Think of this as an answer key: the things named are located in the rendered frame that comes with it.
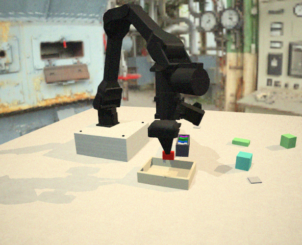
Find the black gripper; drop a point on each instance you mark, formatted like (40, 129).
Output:
(165, 129)

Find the green rectangular block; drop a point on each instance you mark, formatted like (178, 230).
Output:
(241, 141)

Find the green cube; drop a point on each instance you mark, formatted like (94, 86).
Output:
(288, 141)

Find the teal cube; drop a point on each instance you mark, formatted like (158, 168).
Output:
(243, 161)

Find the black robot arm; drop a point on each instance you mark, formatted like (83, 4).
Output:
(174, 70)

